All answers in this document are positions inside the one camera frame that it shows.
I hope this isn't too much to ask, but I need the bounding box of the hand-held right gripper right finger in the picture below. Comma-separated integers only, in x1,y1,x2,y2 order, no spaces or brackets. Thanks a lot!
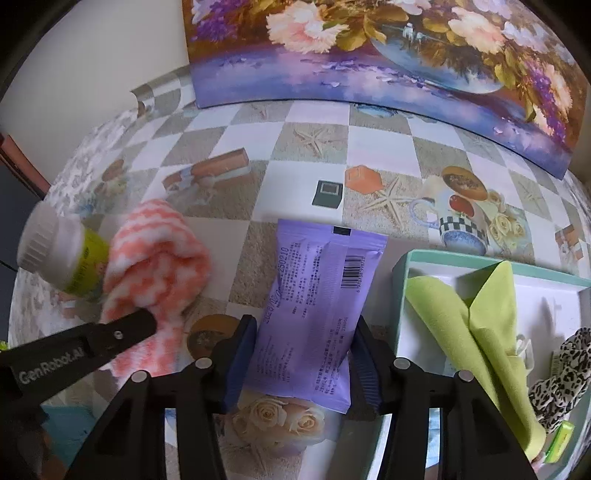
353,316,539,480

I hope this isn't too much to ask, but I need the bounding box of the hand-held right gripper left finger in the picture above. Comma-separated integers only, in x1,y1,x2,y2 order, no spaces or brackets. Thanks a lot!
65,315,258,480

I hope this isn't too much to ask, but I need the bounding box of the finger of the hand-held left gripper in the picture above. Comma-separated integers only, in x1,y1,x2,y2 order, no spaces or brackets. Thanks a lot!
85,308,158,361

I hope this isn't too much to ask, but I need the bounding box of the purple wipes packet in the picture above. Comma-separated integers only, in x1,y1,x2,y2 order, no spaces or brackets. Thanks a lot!
242,219,389,414

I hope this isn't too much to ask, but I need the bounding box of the pink white striped towel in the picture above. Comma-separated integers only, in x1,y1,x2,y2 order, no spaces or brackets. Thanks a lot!
99,198,213,377

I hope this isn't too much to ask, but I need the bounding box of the lime green cloth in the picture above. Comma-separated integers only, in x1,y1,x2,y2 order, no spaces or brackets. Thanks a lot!
405,260,548,457

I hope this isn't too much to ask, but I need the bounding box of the leopard print scrunchie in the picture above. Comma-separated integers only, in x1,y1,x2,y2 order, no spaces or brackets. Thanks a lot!
527,327,591,435

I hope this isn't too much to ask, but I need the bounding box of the white box with teal rim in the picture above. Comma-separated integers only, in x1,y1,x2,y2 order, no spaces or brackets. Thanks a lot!
376,249,591,480

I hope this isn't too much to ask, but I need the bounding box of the green tissue packet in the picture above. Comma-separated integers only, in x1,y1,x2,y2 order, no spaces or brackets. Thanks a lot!
542,422,575,463

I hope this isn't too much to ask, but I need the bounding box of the teal blue pouch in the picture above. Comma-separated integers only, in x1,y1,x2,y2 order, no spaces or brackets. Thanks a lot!
44,405,105,444

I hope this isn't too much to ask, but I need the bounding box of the white bottle with green label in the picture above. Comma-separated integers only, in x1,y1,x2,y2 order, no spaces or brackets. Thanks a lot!
17,202,112,301

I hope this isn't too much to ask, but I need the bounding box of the printed checkered tablecloth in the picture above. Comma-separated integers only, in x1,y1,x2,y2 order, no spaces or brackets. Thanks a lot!
9,65,591,480

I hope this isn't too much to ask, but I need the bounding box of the flower painting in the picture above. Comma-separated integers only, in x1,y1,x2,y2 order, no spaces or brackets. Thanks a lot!
181,0,588,181

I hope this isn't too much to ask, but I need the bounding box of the reddish wooden frame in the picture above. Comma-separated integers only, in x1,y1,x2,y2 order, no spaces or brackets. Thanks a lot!
0,134,51,199

